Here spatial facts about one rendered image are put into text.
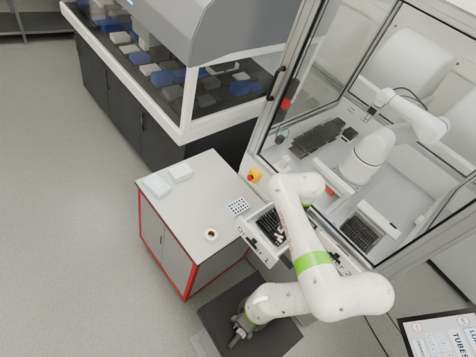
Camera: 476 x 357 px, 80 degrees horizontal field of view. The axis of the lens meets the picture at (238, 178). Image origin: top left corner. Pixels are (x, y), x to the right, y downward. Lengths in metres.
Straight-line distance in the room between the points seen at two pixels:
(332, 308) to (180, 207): 1.05
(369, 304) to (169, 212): 1.09
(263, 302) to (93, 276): 1.42
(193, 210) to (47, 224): 1.28
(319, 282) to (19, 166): 2.62
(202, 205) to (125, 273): 0.89
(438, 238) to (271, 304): 0.69
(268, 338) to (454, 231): 0.86
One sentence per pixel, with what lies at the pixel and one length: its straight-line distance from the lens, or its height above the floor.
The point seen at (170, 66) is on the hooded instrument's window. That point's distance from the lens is 1.73.
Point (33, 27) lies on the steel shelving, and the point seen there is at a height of 0.15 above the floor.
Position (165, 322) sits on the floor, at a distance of 2.19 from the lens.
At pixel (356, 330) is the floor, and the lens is 2.64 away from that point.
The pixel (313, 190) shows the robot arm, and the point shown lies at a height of 1.38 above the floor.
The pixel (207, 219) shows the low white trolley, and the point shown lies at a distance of 1.63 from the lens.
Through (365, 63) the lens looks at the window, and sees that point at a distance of 1.23.
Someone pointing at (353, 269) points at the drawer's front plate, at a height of 0.91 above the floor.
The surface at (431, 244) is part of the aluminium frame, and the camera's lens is 1.38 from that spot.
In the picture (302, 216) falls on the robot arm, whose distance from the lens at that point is 0.99.
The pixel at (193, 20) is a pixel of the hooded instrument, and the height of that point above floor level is 1.57.
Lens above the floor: 2.14
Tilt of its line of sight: 48 degrees down
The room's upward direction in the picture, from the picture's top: 21 degrees clockwise
